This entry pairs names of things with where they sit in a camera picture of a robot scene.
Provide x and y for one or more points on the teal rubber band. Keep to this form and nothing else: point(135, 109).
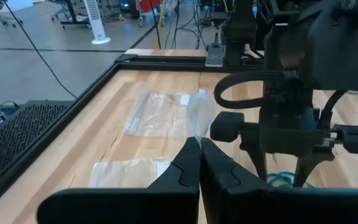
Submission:
point(278, 178)

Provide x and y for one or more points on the black aluminium table frame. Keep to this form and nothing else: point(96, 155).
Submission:
point(59, 124)

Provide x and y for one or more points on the black desk leg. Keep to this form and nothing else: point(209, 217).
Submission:
point(73, 24)

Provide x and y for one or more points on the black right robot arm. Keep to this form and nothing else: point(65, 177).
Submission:
point(337, 46)

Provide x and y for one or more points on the red wheeled cart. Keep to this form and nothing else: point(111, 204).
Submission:
point(151, 4)

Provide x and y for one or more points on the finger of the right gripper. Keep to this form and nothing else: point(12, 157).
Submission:
point(258, 161)
point(306, 165)

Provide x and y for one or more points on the clear plastic zip bag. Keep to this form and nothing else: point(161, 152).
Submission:
point(200, 115)
point(126, 174)
point(154, 115)

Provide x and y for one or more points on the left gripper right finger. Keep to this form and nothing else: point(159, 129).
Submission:
point(275, 208)

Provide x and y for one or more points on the white tower fan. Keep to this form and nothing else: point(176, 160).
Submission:
point(94, 18)

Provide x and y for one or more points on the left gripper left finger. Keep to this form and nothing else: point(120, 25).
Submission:
point(120, 208)

